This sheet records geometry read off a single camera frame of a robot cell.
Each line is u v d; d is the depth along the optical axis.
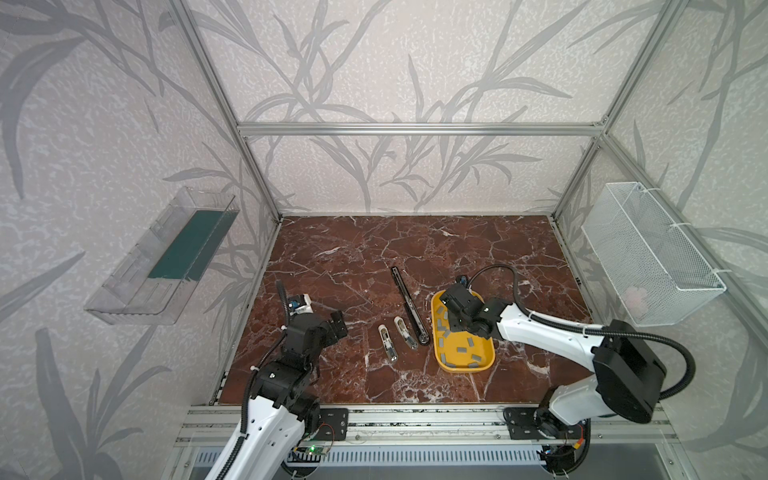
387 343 0.86
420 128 0.95
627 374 0.42
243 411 0.49
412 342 0.87
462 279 0.78
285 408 0.52
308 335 0.56
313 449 0.71
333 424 0.74
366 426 0.75
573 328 0.48
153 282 0.64
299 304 0.68
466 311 0.65
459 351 0.85
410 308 0.93
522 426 0.74
